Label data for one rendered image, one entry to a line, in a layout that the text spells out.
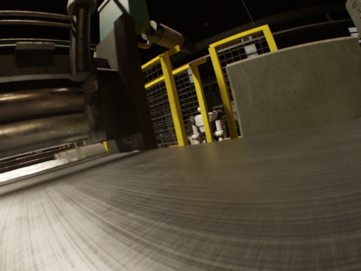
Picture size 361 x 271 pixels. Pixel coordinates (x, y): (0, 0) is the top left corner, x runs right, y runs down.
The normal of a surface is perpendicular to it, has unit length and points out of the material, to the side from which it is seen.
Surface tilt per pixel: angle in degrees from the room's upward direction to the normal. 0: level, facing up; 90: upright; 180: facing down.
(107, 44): 90
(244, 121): 90
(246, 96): 90
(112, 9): 90
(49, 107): 122
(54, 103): 109
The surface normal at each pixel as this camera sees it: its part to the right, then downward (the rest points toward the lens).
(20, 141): 0.82, 0.19
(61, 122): 0.68, -0.45
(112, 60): -0.57, 0.17
